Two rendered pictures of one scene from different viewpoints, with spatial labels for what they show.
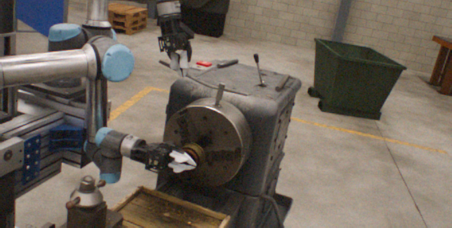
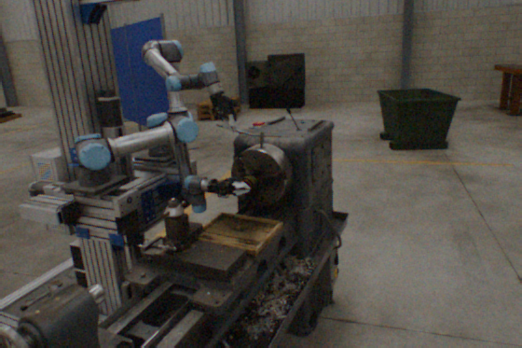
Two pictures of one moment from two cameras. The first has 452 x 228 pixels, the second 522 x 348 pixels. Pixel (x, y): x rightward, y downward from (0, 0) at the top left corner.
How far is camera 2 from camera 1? 0.50 m
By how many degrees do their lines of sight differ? 10
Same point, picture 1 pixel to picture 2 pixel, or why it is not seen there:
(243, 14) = (320, 84)
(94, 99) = (180, 159)
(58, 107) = (161, 171)
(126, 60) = (191, 127)
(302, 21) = (371, 78)
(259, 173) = (304, 191)
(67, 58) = (154, 132)
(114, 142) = (196, 184)
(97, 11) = (175, 101)
